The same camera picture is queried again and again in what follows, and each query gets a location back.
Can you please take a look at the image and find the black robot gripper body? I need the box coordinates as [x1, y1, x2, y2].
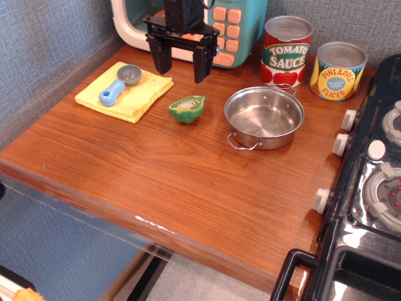
[143, 1, 219, 55]

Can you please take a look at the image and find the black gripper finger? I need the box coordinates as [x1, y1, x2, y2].
[193, 38, 217, 83]
[147, 34, 172, 74]

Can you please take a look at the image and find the green toy pepper half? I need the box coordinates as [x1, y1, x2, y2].
[168, 95, 206, 124]

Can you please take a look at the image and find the stainless steel pot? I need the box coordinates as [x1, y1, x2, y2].
[224, 86, 305, 151]

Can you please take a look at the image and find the blue toy measuring spoon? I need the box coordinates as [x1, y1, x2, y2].
[99, 65, 142, 107]

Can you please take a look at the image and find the teal toy microwave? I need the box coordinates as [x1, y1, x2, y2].
[110, 0, 268, 68]

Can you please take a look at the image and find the yellow folded cloth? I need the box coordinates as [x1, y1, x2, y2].
[75, 61, 174, 124]

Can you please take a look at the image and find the tomato sauce can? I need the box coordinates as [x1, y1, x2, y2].
[259, 15, 314, 89]

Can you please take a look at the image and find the pineapple slices can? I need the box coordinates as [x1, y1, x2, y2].
[310, 41, 368, 101]

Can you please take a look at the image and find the white stove knob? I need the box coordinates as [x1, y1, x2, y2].
[313, 188, 331, 215]
[332, 134, 349, 157]
[341, 110, 358, 132]

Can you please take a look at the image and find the black toy stove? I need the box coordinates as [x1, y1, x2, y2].
[269, 53, 401, 301]

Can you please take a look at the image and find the black oven door handle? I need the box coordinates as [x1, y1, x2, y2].
[270, 249, 317, 301]

